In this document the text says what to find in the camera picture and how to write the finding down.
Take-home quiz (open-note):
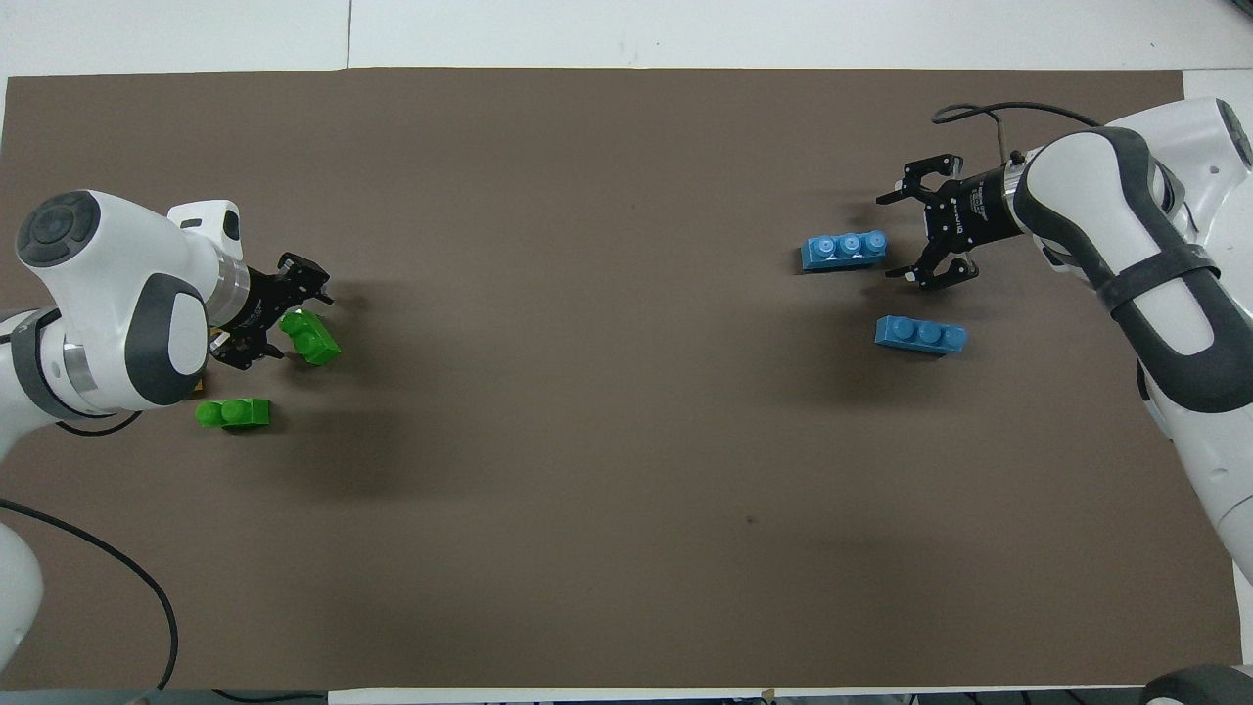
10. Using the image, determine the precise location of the thin black table cable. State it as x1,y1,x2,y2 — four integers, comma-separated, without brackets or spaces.
210,689,329,704

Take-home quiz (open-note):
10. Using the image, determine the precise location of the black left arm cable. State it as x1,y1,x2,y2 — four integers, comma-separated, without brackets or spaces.
0,409,182,696

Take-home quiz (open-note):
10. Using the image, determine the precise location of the green two-stud toy brick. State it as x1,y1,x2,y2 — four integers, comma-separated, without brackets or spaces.
195,397,272,431
279,308,343,368

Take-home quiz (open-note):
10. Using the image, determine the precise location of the brown table mat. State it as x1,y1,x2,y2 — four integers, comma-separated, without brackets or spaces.
0,67,1244,692

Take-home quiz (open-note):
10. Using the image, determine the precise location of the blue three-stud toy brick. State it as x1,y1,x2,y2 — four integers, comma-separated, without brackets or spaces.
800,230,889,273
874,314,969,357

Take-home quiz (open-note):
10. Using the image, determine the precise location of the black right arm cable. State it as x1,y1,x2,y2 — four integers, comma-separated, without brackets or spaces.
932,102,1102,163

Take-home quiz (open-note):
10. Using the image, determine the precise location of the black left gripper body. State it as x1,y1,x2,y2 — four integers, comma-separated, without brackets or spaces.
217,266,290,339

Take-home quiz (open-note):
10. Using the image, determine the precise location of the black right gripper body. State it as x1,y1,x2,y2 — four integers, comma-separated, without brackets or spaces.
928,164,1029,248

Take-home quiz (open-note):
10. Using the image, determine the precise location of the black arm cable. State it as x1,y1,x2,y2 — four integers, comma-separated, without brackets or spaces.
932,102,1102,163
0,409,182,696

